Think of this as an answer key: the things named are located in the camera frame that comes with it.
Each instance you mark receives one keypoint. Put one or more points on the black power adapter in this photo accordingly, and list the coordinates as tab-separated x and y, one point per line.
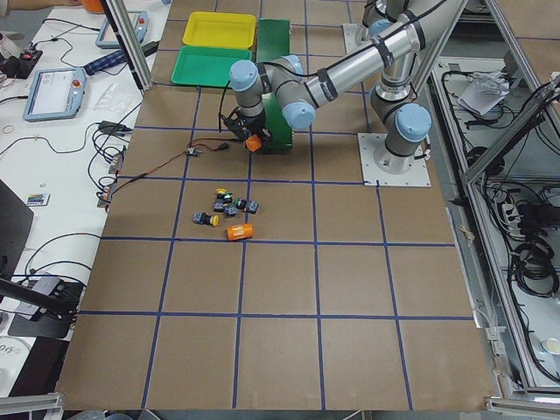
150	48

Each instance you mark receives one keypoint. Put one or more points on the small controller circuit board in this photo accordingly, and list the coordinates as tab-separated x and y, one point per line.
193	152

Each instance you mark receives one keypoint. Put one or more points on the plain orange cylinder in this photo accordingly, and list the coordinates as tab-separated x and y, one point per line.
254	143

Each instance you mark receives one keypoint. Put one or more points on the orange cylinder with label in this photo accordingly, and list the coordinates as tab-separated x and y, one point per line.
240	232

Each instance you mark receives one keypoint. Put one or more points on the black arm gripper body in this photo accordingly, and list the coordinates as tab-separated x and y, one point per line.
253	122

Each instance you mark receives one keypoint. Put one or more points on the black push button block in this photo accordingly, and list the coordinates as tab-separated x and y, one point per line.
227	208

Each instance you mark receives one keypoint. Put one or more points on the yellow push button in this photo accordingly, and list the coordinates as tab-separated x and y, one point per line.
222	193
203	218

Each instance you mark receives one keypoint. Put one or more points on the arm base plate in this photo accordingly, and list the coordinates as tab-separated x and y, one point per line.
355	36
381	168

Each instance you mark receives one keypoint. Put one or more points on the yellow push button rear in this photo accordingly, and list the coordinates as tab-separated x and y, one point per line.
222	193

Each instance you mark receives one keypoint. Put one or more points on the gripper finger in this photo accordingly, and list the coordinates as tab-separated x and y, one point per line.
235	126
265	136

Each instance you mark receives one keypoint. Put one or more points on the yellow push button front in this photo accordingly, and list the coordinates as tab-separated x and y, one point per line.
203	218

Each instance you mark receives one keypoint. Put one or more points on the green plastic tray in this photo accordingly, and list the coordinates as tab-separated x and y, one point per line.
205	66

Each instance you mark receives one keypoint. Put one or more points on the teach pendant near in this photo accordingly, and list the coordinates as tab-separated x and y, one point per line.
55	94

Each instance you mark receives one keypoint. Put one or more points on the aluminium frame post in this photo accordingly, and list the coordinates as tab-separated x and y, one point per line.
118	18

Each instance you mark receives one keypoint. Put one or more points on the green push button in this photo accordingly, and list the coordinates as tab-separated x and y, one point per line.
227	198
247	206

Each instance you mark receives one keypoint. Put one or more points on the yellow plastic tray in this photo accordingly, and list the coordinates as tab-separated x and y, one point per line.
218	29

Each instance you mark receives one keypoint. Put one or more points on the blue plaid umbrella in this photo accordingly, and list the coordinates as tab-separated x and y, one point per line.
105	62

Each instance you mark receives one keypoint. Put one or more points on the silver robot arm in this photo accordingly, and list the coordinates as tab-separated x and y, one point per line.
391	34

